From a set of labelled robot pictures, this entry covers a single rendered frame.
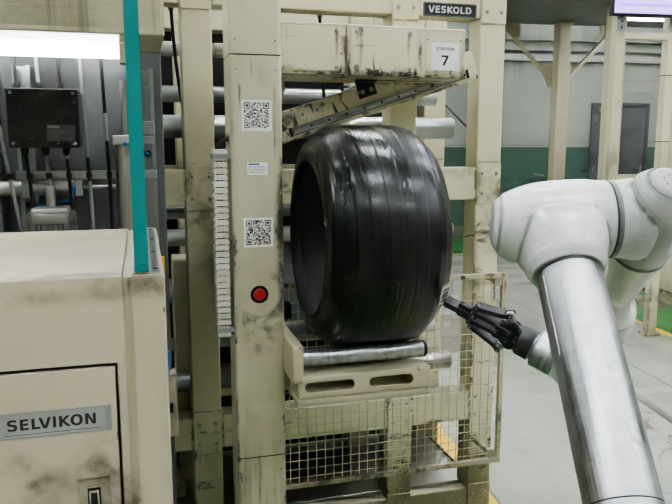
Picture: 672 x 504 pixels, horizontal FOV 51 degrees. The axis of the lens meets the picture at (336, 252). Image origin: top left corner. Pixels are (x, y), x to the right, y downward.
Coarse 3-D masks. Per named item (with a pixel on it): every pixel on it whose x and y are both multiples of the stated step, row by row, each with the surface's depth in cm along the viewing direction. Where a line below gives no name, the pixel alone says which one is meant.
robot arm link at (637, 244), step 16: (640, 176) 112; (656, 176) 110; (624, 192) 113; (640, 192) 111; (656, 192) 109; (624, 208) 112; (640, 208) 111; (656, 208) 110; (624, 224) 112; (640, 224) 111; (656, 224) 111; (624, 240) 113; (640, 240) 113; (656, 240) 114; (624, 256) 116; (640, 256) 117; (656, 256) 117
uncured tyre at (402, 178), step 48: (336, 144) 172; (384, 144) 173; (336, 192) 165; (384, 192) 165; (432, 192) 168; (336, 240) 164; (384, 240) 163; (432, 240) 166; (336, 288) 167; (384, 288) 166; (432, 288) 170; (336, 336) 178; (384, 336) 179
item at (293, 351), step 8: (288, 328) 189; (288, 336) 181; (288, 344) 176; (296, 344) 173; (288, 352) 177; (296, 352) 172; (288, 360) 177; (296, 360) 172; (288, 368) 178; (296, 368) 172; (288, 376) 178; (296, 376) 173
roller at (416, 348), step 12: (312, 348) 179; (324, 348) 179; (336, 348) 180; (348, 348) 180; (360, 348) 181; (372, 348) 182; (384, 348) 182; (396, 348) 183; (408, 348) 184; (420, 348) 185; (312, 360) 177; (324, 360) 178; (336, 360) 179; (348, 360) 180; (360, 360) 181; (372, 360) 182
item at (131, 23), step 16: (128, 0) 88; (128, 16) 88; (128, 32) 88; (128, 48) 89; (128, 64) 89; (128, 80) 89; (128, 96) 90; (128, 112) 90; (128, 128) 90; (144, 176) 91; (144, 192) 92; (144, 208) 92; (144, 224) 92; (144, 240) 93; (144, 256) 93
